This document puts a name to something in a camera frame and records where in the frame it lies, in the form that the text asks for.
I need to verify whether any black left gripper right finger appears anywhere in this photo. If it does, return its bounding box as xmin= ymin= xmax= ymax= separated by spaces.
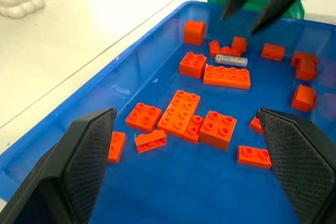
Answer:
xmin=256 ymin=108 xmax=336 ymax=224

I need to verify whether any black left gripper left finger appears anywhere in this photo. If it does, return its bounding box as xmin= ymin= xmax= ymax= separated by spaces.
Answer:
xmin=0 ymin=107 xmax=117 ymax=224

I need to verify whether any blue plastic bin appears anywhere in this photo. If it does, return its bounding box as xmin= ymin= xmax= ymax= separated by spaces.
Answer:
xmin=0 ymin=0 xmax=336 ymax=224

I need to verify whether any orange two-stud brick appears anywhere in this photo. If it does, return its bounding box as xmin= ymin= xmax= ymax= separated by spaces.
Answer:
xmin=107 ymin=131 xmax=127 ymax=164
xmin=260 ymin=43 xmax=286 ymax=62
xmin=237 ymin=145 xmax=272 ymax=170
xmin=183 ymin=114 xmax=206 ymax=145

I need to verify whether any small orange toy brick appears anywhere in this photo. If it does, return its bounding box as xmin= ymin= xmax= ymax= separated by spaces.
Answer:
xmin=208 ymin=40 xmax=221 ymax=58
xmin=232 ymin=36 xmax=248 ymax=53
xmin=220 ymin=46 xmax=242 ymax=58
xmin=248 ymin=116 xmax=264 ymax=136

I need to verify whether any orange tipped-over brick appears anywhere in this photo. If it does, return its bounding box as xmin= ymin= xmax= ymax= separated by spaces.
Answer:
xmin=290 ymin=84 xmax=318 ymax=113
xmin=134 ymin=129 xmax=167 ymax=154
xmin=290 ymin=51 xmax=319 ymax=81

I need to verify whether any orange curved-top block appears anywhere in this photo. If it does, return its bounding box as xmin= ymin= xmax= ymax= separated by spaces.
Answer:
xmin=183 ymin=20 xmax=207 ymax=46

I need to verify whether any silver cylindrical battery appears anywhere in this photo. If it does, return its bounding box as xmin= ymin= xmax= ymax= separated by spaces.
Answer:
xmin=215 ymin=54 xmax=249 ymax=68

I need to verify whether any orange four-stud brick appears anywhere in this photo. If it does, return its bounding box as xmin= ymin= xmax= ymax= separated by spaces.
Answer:
xmin=199 ymin=110 xmax=238 ymax=152
xmin=124 ymin=102 xmax=162 ymax=134
xmin=179 ymin=51 xmax=207 ymax=79

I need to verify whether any orange eight-stud brick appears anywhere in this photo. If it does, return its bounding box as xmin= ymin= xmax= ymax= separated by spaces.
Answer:
xmin=156 ymin=90 xmax=202 ymax=139
xmin=203 ymin=64 xmax=251 ymax=90

